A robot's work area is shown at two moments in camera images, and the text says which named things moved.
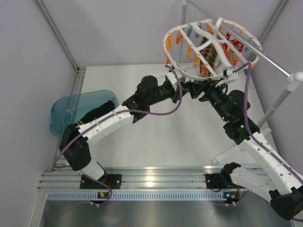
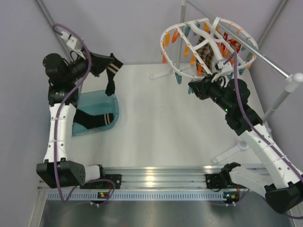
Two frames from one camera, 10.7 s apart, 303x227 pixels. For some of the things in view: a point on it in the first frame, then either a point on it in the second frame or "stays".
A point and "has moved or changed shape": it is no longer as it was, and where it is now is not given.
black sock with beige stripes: x=92 y=114 has moved or changed shape
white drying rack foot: x=237 y=148 stays
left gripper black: x=176 y=97 -> x=98 y=63
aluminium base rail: x=166 y=183 stays
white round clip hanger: x=215 y=48 stays
